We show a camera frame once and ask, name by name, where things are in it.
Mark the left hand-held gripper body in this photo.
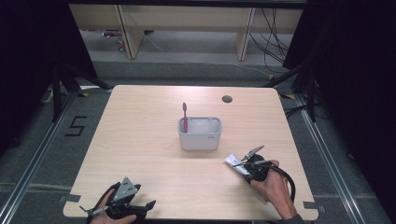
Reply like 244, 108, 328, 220
78, 176, 148, 220

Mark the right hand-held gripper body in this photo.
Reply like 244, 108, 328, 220
240, 144, 273, 185

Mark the white toothpaste tube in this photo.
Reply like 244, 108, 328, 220
224, 152, 250, 176

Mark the grey plastic toothbrush holder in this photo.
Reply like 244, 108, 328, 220
177, 116, 223, 151

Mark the pink toothbrush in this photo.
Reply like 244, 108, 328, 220
181, 102, 190, 134

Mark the person's right hand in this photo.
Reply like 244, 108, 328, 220
249, 159, 299, 220

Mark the person's left hand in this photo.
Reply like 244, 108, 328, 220
89, 189, 138, 224

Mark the black metal stand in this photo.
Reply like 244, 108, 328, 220
263, 59, 319, 123
50, 63, 114, 123

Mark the dark curtain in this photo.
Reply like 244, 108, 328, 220
282, 0, 396, 216
0, 0, 98, 158

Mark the small clutter under desk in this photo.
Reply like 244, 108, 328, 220
101, 29, 126, 52

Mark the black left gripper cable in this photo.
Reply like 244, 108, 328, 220
86, 181, 121, 222

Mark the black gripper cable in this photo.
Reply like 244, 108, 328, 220
262, 162, 297, 203
86, 181, 121, 222

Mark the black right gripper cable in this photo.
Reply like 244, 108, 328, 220
262, 162, 297, 203

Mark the metal floor rail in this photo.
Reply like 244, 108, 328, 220
0, 91, 78, 224
294, 92, 366, 224

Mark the bundle of black hanging cables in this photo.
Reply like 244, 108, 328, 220
248, 7, 292, 75

